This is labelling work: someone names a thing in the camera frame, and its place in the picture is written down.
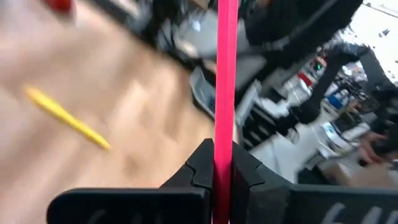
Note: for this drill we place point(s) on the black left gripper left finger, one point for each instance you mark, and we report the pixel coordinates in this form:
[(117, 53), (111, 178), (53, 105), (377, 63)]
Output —
[(140, 205)]

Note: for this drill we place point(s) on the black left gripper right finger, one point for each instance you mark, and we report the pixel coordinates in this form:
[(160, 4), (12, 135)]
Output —
[(280, 205)]

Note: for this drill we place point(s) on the yellow pen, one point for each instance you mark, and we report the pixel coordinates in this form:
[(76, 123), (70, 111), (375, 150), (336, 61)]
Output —
[(66, 117)]

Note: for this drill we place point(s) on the pink pen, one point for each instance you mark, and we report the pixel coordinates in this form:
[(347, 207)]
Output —
[(225, 93)]

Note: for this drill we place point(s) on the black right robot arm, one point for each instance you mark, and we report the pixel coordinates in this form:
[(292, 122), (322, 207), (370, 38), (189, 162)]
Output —
[(295, 21)]

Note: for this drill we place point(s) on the person's hand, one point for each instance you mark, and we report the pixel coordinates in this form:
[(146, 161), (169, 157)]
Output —
[(370, 147)]

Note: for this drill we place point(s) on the grey desk calculator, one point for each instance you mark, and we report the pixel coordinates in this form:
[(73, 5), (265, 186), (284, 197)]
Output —
[(203, 93)]

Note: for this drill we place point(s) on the red marker tube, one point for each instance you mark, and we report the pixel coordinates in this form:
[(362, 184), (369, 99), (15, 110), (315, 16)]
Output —
[(59, 4)]

